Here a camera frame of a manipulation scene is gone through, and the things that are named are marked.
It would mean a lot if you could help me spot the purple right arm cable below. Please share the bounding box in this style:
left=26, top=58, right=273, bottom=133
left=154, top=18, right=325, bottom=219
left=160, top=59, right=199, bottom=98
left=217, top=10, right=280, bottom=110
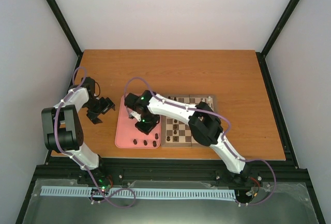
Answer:
left=124, top=77, right=277, bottom=206

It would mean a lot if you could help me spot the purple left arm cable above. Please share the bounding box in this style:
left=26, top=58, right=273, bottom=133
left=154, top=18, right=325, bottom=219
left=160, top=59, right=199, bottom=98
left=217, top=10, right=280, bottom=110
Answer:
left=55, top=66, right=137, bottom=209

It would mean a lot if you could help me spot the black aluminium frame rail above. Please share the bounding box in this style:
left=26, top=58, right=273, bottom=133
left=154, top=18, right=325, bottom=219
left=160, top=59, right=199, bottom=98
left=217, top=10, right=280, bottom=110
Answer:
left=33, top=157, right=310, bottom=184

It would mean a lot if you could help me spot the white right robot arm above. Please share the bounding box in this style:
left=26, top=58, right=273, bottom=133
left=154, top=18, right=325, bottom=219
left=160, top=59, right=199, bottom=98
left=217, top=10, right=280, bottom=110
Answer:
left=125, top=90, right=250, bottom=185

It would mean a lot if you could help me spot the left controller circuit board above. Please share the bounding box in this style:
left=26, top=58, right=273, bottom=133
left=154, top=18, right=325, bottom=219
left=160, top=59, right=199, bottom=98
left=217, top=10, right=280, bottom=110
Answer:
left=91, top=175, right=113, bottom=196

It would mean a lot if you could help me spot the light blue cable duct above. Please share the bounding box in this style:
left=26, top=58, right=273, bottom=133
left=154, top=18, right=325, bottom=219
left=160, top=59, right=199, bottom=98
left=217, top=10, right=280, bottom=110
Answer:
left=40, top=186, right=236, bottom=201

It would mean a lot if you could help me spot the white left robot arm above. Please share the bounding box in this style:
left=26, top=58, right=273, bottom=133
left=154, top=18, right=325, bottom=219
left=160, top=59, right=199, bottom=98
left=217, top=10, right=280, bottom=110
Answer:
left=41, top=77, right=115, bottom=184

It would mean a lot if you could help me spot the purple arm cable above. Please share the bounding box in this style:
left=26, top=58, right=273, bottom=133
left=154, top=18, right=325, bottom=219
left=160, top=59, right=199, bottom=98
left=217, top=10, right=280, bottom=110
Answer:
left=55, top=66, right=137, bottom=209
left=124, top=77, right=277, bottom=206

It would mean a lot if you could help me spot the pink plastic tray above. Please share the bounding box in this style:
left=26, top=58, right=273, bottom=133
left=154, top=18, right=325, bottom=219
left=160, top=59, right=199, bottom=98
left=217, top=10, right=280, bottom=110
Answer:
left=115, top=96, right=161, bottom=149

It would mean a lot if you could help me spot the wooden chessboard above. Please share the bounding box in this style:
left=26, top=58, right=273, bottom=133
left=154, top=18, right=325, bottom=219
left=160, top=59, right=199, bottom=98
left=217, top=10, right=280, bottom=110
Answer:
left=161, top=94, right=218, bottom=148

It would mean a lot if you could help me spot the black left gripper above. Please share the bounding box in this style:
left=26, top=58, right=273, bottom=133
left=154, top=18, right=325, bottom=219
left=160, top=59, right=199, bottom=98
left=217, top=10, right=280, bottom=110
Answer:
left=84, top=97, right=116, bottom=125

